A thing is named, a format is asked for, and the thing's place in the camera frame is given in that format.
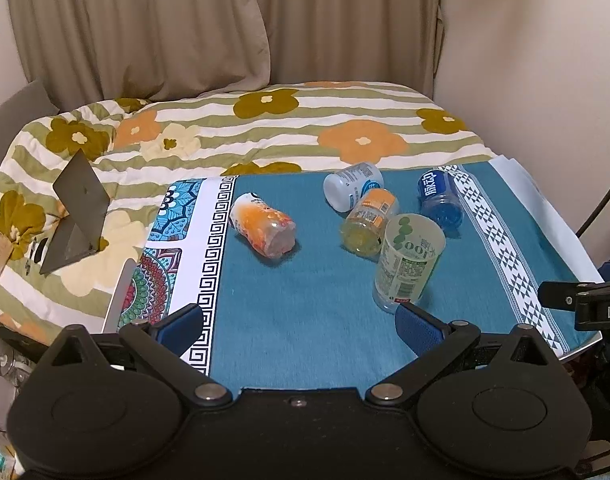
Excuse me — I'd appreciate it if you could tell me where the yellow cup with orange label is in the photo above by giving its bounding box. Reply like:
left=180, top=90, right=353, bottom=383
left=340, top=187, right=401, bottom=261

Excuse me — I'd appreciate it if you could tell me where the floral striped blanket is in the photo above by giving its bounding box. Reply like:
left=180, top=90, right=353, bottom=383
left=0, top=80, right=501, bottom=347

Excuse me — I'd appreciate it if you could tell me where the grey folding stand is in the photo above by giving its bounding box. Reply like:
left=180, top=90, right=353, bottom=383
left=39, top=150, right=110, bottom=276

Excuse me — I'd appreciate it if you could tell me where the white cup with blue label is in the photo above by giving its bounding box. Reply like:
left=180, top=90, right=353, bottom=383
left=323, top=162, right=385, bottom=213

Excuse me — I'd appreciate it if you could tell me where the silver tablet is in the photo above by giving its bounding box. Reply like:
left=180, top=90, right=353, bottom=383
left=101, top=258, right=137, bottom=334

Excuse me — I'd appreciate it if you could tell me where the black cable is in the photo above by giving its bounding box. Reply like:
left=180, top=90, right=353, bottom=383
left=575, top=165, right=610, bottom=238

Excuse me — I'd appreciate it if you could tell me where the clear cup with orange label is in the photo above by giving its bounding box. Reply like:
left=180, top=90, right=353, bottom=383
left=229, top=192, right=297, bottom=260

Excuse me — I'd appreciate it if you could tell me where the grey headboard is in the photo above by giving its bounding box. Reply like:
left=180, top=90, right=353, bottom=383
left=0, top=78, right=60, bottom=181

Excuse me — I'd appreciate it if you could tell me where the white sheet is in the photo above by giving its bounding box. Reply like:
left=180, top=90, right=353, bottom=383
left=488, top=157, right=606, bottom=361

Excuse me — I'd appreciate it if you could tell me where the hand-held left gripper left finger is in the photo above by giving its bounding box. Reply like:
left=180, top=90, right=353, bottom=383
left=49, top=304, right=234, bottom=414

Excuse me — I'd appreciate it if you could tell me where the beige curtain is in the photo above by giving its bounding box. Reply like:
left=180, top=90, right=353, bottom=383
left=5, top=0, right=447, bottom=106

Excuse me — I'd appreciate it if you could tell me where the clear glass object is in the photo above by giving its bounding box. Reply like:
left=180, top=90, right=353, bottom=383
left=0, top=352, right=32, bottom=387

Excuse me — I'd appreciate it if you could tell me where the teal patterned cloth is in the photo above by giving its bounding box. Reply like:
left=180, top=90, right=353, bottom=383
left=117, top=162, right=571, bottom=391

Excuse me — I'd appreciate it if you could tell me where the clear cup with green label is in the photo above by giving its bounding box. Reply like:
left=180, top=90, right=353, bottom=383
left=372, top=213, right=446, bottom=315

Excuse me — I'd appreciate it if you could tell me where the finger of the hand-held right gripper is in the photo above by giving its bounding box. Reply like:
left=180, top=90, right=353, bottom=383
left=539, top=279, right=610, bottom=312

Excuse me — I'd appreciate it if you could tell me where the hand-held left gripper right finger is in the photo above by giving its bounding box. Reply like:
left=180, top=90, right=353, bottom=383
left=364, top=302, right=562, bottom=412

